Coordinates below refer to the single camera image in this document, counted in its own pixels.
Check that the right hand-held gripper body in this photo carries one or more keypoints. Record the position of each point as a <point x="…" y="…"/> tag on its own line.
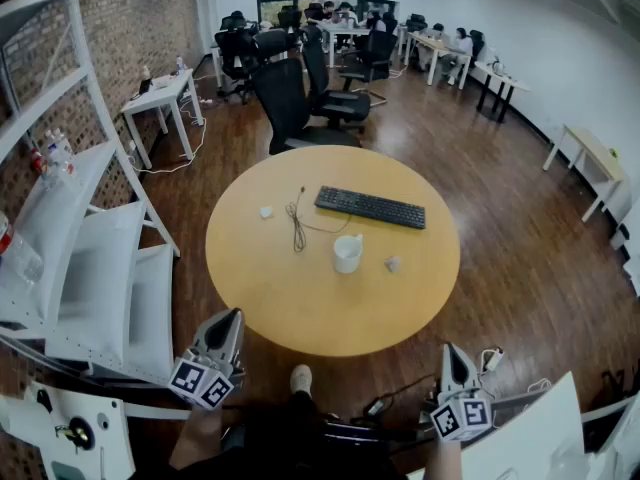
<point x="460" y="413"/>

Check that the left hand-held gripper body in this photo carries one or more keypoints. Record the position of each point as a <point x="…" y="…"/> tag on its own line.
<point x="207" y="363"/>

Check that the small white paper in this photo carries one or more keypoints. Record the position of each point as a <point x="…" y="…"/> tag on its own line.
<point x="266" y="212"/>

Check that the small grey object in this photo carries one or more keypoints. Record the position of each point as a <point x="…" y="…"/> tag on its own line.
<point x="393" y="264"/>

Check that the white mug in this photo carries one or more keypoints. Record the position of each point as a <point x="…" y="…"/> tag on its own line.
<point x="345" y="265"/>

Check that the person's left forearm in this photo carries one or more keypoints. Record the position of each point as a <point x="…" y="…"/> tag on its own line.
<point x="197" y="438"/>

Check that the person's right forearm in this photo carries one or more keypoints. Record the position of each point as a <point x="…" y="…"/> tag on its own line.
<point x="442" y="460"/>

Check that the white flat panel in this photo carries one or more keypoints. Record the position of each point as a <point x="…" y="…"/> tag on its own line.
<point x="530" y="438"/>

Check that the person's white shoe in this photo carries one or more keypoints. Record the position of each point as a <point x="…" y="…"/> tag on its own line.
<point x="301" y="378"/>

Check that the person's black trousers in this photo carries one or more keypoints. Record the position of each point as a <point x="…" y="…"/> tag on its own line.
<point x="295" y="438"/>

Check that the white metal shelf rack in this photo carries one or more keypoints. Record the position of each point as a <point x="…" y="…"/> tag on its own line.
<point x="100" y="268"/>

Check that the white machine base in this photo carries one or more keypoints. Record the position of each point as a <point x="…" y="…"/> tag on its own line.
<point x="60" y="433"/>

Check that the large clear plastic bottle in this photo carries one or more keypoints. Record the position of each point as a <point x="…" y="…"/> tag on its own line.
<point x="22" y="258"/>

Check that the black keyboard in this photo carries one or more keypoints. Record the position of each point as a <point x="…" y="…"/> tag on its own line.
<point x="370" y="207"/>

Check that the white low cabinet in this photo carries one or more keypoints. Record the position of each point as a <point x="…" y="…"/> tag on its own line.
<point x="627" y="248"/>

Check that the small red bottle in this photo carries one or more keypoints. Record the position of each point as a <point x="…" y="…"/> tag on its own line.
<point x="37" y="162"/>

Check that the black mesh office chair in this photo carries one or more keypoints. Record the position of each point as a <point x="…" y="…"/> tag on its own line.
<point x="282" y="103"/>

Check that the small white desk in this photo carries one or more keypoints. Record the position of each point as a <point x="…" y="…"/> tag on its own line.
<point x="160" y="95"/>

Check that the small black device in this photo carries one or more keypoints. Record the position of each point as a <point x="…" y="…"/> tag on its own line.
<point x="145" y="86"/>

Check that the flat white box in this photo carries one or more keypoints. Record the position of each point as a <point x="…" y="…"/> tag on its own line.
<point x="162" y="82"/>

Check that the black high-back office chair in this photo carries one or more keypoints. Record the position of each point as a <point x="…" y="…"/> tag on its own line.
<point x="340" y="105"/>

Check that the beige side desk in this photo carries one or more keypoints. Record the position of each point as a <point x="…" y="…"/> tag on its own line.
<point x="597" y="155"/>

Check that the small beige bottle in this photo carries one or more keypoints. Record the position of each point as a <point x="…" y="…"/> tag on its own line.
<point x="145" y="73"/>

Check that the clear bottle with blue cap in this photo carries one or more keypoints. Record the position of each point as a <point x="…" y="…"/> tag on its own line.
<point x="179" y="64"/>

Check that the black office chair with headrest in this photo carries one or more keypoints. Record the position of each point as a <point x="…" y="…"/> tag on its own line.
<point x="272" y="43"/>
<point x="235" y="50"/>

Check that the white desk with black legs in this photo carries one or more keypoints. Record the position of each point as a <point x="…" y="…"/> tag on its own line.
<point x="502" y="80"/>

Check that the black cantilever chair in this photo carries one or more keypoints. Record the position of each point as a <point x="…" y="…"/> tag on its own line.
<point x="375" y="53"/>

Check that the dark wide window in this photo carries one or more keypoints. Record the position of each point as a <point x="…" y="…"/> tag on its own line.
<point x="270" y="8"/>

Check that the white meeting desk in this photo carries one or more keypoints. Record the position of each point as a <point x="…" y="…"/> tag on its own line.
<point x="347" y="30"/>

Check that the light wooden desk white legs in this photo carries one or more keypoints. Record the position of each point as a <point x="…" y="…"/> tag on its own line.
<point x="435" y="45"/>

